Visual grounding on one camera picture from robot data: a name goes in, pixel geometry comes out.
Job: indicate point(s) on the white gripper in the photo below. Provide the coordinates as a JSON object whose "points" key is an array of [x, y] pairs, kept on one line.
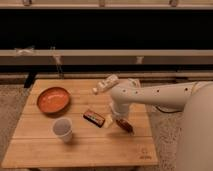
{"points": [[118, 111]]}

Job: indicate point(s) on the red pepper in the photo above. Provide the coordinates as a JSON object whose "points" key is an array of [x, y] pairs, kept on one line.
{"points": [[124, 125]]}

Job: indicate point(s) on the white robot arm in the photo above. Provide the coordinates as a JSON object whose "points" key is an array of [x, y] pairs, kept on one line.
{"points": [[194, 99]]}

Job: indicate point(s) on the orange ceramic bowl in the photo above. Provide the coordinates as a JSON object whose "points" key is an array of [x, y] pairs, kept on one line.
{"points": [[53, 100]]}

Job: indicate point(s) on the brown chocolate bar package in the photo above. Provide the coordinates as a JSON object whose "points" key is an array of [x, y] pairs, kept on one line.
{"points": [[94, 117]]}

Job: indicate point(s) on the white plastic bottle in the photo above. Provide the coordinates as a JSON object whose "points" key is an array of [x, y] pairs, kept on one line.
{"points": [[106, 84]]}

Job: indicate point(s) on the wooden table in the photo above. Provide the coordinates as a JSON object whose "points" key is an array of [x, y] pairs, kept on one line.
{"points": [[34, 145]]}

